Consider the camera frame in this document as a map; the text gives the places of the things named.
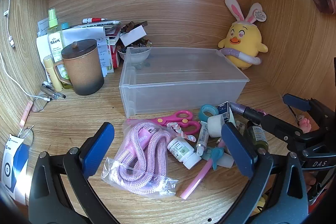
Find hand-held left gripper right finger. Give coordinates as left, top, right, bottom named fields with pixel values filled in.
left=218, top=122, right=309, bottom=224

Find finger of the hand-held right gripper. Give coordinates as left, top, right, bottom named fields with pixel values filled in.
left=243, top=109, right=303, bottom=144
left=283, top=93, right=313, bottom=112

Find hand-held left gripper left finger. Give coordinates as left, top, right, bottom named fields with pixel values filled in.
left=29, top=122, right=121, bottom=224

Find dark green bottle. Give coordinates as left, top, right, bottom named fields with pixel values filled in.
left=247, top=124, right=269, bottom=152

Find teal plastic clip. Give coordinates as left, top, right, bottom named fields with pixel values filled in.
left=207, top=147, right=225, bottom=170

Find white foam tape roll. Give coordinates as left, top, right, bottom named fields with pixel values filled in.
left=207, top=115, right=225, bottom=138

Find white ointment tube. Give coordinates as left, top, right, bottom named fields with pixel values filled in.
left=196, top=121, right=210, bottom=156

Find purple pen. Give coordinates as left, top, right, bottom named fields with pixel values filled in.
left=230, top=101, right=253, bottom=115

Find pink rope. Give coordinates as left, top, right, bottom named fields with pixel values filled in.
left=101, top=119, right=179, bottom=197

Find white pill bottle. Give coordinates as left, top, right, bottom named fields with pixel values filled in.
left=167, top=137, right=202, bottom=170

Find pink white braided bracelet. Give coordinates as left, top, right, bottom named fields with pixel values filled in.
left=167, top=122, right=197, bottom=143

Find clear plastic drawer bin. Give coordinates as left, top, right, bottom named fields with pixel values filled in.
left=119, top=47, right=250, bottom=119

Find person's right hand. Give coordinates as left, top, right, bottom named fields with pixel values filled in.
left=299, top=116, right=312, bottom=133

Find blue staples box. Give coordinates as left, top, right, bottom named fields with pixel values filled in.
left=218, top=101, right=237, bottom=125

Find teal tape roll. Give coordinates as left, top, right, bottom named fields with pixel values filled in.
left=198, top=105, right=219, bottom=122

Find pink scissors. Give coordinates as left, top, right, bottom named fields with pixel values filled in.
left=143, top=110, right=201, bottom=135

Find yellow chick plush toy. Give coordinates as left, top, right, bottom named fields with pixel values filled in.
left=218, top=0, right=269, bottom=69

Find pink lip gloss tube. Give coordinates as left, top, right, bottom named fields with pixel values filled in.
left=20, top=101, right=33, bottom=128

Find brown lidded mug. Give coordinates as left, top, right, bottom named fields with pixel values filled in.
left=54, top=39, right=105, bottom=96

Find blue white carton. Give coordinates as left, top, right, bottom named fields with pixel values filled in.
left=0, top=133, right=30, bottom=202

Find white bowl of small items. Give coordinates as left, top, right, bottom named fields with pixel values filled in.
left=117, top=39, right=153, bottom=67

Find green spray bottle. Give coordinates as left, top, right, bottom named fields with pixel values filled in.
left=47, top=8, right=72, bottom=89

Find pile of papers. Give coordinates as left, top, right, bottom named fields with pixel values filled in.
left=36, top=19, right=122, bottom=77

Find white rectangular box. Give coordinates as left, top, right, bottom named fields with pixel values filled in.
left=120, top=25, right=147, bottom=46

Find red marker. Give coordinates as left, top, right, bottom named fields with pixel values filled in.
left=82, top=17, right=108, bottom=24

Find white charging cable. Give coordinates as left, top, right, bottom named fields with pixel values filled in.
left=0, top=0, right=50, bottom=102

